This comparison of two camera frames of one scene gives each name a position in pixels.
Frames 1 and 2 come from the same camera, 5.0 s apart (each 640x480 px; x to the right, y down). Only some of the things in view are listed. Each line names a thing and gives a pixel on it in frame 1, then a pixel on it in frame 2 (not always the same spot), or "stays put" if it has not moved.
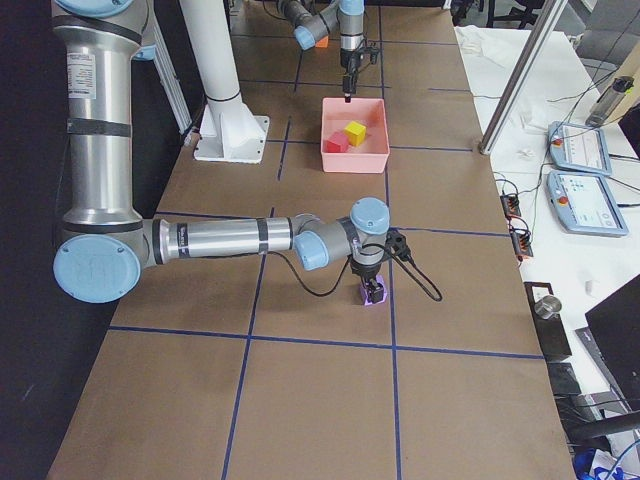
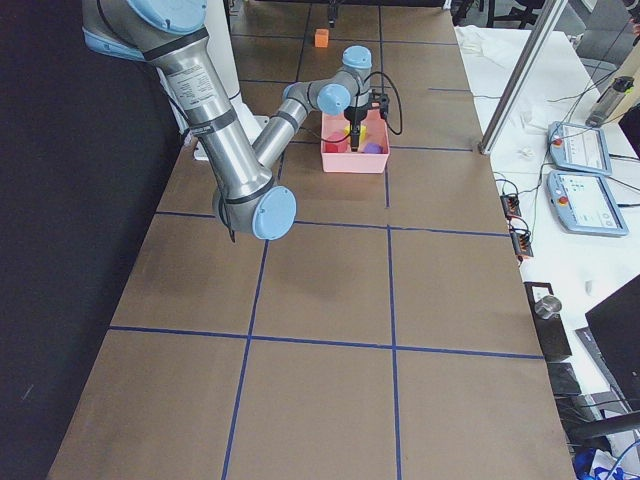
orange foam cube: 322,43 stays put
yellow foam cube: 355,133 stays put
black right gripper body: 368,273 → 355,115
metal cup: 547,306 stays put
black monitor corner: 614,325 stays put
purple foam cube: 380,280 → 372,147
